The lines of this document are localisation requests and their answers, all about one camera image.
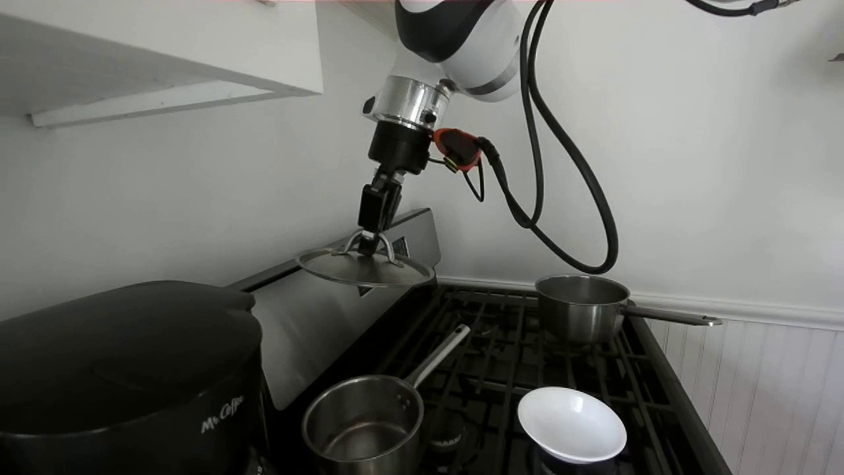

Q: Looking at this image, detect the black stainless gas stove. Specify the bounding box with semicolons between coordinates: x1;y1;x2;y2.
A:
232;206;736;475

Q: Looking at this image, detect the thin black overhead cable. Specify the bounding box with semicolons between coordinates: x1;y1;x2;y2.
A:
684;0;803;21

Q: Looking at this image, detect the steel saucepan with thin handle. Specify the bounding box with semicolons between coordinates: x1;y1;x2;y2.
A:
301;322;476;475

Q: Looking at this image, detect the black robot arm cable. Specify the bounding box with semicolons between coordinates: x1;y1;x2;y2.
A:
460;0;622;276

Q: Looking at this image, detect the black Mr Coffee maker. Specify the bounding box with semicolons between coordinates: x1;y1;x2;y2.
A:
0;276;272;475

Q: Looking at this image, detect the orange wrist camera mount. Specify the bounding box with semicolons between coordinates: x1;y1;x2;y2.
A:
430;127;489;176

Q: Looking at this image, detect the white ceramic bowl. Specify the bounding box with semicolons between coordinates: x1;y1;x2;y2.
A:
515;383;632;466

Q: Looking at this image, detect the steel saucepan with wide handle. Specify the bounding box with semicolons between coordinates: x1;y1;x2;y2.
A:
534;273;726;347

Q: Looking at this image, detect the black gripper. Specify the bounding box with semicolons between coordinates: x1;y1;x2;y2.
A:
356;119;432;241

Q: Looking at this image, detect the white wall cabinet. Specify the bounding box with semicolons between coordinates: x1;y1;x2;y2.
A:
0;0;328;132

